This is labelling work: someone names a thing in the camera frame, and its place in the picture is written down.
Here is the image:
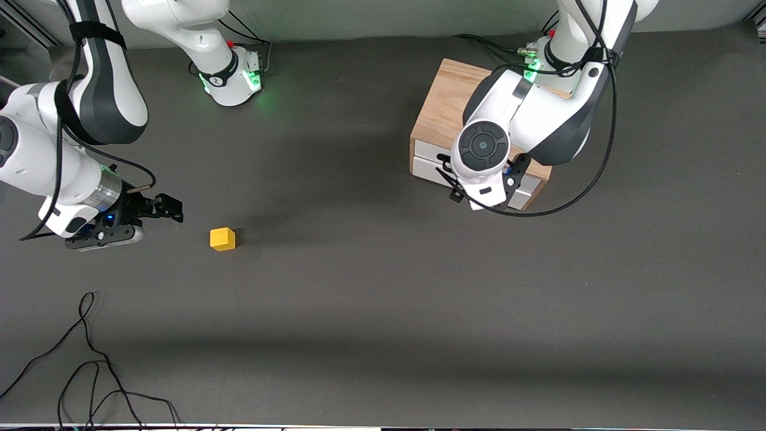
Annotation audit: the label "black arm strap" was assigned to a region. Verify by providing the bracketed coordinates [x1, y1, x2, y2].
[69, 21, 127, 50]
[583, 47, 621, 68]

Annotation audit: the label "wooden drawer cabinet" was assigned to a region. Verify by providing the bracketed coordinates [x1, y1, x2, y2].
[409, 58, 570, 211]

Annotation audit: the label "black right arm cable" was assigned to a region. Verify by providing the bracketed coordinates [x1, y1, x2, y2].
[20, 0, 157, 241]

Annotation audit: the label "black left base cables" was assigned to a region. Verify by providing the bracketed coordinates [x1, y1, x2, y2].
[452, 11, 560, 75]

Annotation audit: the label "black left arm strap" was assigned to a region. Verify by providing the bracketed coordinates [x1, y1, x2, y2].
[583, 47, 621, 68]

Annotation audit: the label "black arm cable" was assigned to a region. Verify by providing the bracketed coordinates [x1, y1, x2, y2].
[20, 0, 157, 241]
[436, 0, 618, 217]

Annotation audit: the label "black base cables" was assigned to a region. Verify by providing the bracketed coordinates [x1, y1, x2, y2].
[189, 12, 273, 77]
[452, 11, 560, 75]

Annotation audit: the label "aluminium frame rail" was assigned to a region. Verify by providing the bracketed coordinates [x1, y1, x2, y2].
[0, 9, 60, 48]

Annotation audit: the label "white-front drawer with black handle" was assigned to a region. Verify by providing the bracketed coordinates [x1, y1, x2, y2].
[413, 139, 466, 165]

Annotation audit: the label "loose black cable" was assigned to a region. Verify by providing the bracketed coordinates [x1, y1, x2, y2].
[0, 292, 144, 431]
[57, 361, 181, 431]

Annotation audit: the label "black right base cables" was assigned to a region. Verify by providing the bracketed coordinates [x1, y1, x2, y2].
[189, 12, 273, 77]

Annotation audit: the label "black right arm strap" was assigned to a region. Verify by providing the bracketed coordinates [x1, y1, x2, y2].
[69, 21, 127, 50]

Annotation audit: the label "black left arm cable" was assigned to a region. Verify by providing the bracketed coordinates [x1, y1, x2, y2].
[436, 0, 618, 217]

